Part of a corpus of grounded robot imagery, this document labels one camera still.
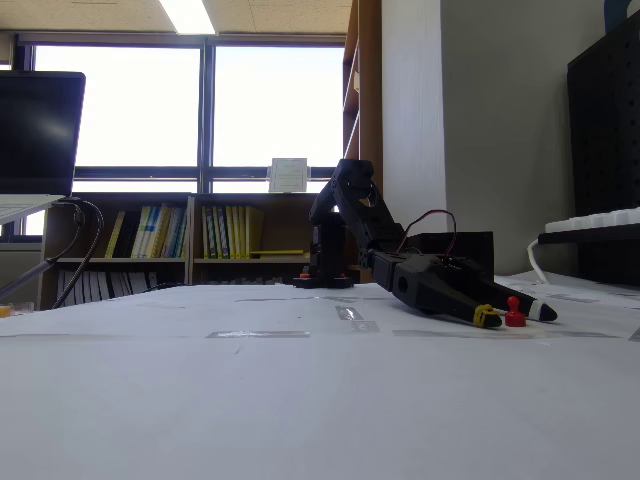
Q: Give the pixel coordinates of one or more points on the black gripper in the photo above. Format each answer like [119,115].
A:
[431,291]

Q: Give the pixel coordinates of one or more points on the red plastic pawn piece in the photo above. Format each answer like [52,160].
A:
[514,317]

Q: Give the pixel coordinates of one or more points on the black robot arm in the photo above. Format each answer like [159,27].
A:
[360,210]

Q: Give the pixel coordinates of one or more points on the black plastic tray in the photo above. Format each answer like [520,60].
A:
[475,247]

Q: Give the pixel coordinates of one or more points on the clear tape strip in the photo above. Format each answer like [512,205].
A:
[257,334]
[365,326]
[350,312]

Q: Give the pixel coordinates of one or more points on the white power strip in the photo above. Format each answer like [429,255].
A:
[600,220]

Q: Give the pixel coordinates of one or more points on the white paper table cover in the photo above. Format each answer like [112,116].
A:
[300,400]

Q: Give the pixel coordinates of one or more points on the black pegboard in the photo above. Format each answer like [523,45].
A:
[605,125]

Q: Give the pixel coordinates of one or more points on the flat-lying yellow book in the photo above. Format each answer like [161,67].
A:
[277,253]

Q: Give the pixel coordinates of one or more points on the white paper sign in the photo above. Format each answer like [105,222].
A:
[288,175]

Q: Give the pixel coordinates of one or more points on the low wooden bookshelf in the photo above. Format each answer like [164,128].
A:
[190,240]

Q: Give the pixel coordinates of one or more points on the dark blue object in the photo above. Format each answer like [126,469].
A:
[620,15]

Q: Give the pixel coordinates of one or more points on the yellow blue book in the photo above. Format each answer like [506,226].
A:
[177,235]
[142,232]
[160,232]

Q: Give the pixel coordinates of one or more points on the white binder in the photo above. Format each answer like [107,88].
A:
[111,285]
[90,286]

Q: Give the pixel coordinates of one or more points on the slanted yellow book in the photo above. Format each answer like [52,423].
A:
[116,232]

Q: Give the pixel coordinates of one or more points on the ceiling light panel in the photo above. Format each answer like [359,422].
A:
[187,15]

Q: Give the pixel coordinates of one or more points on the grey stand rod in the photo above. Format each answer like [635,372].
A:
[25,277]

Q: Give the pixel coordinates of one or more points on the small orange clear item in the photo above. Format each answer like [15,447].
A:
[4,311]

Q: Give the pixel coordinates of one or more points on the open dark laptop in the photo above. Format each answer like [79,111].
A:
[35,130]

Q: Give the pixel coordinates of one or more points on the dark window frame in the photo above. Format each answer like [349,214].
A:
[207,125]

